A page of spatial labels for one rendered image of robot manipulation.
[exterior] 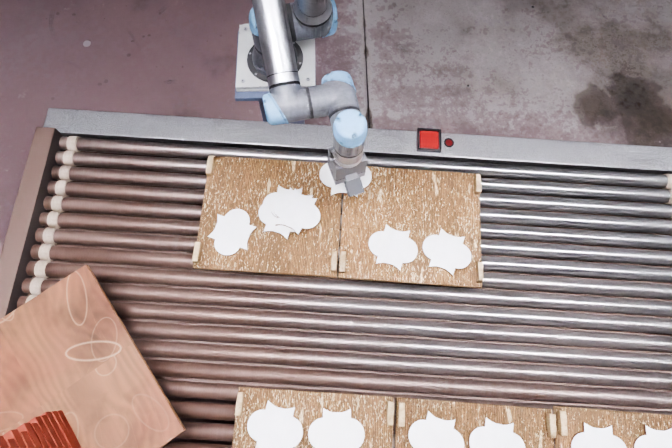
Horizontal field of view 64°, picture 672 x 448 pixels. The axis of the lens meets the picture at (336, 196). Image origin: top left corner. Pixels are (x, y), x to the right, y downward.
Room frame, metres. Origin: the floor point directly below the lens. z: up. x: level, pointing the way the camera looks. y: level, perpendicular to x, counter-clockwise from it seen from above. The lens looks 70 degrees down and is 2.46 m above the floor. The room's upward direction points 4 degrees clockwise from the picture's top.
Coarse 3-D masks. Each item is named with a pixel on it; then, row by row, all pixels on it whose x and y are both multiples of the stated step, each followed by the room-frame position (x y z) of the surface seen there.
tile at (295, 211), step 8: (296, 192) 0.55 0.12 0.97; (280, 200) 0.52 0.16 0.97; (288, 200) 0.52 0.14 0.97; (296, 200) 0.52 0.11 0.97; (304, 200) 0.53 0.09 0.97; (312, 200) 0.53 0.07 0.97; (280, 208) 0.50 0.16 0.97; (288, 208) 0.50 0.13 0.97; (296, 208) 0.50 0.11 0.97; (304, 208) 0.50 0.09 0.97; (312, 208) 0.50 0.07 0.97; (280, 216) 0.47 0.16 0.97; (288, 216) 0.47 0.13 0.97; (296, 216) 0.48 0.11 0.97; (304, 216) 0.48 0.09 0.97; (312, 216) 0.48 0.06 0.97; (280, 224) 0.45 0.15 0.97; (288, 224) 0.45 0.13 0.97; (296, 224) 0.45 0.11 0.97; (304, 224) 0.45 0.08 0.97; (312, 224) 0.45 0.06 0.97; (296, 232) 0.43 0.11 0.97
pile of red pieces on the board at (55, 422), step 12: (36, 420) -0.09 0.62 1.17; (48, 420) -0.09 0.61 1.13; (60, 420) -0.09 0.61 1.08; (12, 432) -0.11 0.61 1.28; (24, 432) -0.11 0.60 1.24; (36, 432) -0.11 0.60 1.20; (48, 432) -0.12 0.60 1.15; (60, 432) -0.12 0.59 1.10; (72, 432) -0.12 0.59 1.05; (0, 444) -0.13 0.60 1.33; (12, 444) -0.13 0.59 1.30; (24, 444) -0.13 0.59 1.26; (36, 444) -0.13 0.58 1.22; (48, 444) -0.14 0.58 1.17; (60, 444) -0.14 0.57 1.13; (72, 444) -0.14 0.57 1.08
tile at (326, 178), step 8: (328, 168) 0.58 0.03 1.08; (368, 168) 0.59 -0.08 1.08; (320, 176) 0.56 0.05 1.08; (328, 176) 0.56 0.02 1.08; (368, 176) 0.57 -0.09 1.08; (328, 184) 0.54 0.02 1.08; (344, 184) 0.54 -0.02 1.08; (368, 184) 0.55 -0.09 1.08; (336, 192) 0.52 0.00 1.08; (344, 192) 0.52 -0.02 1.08
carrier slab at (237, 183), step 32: (224, 160) 0.65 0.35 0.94; (256, 160) 0.66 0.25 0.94; (224, 192) 0.55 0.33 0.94; (256, 192) 0.55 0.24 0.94; (320, 192) 0.57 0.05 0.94; (256, 224) 0.45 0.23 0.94; (320, 224) 0.47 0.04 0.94; (224, 256) 0.35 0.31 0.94; (256, 256) 0.36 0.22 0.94; (288, 256) 0.36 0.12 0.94; (320, 256) 0.37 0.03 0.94
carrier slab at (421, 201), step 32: (384, 192) 0.58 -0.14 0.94; (416, 192) 0.59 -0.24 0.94; (448, 192) 0.59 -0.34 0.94; (352, 224) 0.47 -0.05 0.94; (384, 224) 0.48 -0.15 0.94; (416, 224) 0.49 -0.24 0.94; (448, 224) 0.49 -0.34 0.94; (352, 256) 0.38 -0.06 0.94; (416, 256) 0.39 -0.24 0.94; (480, 256) 0.40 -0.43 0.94
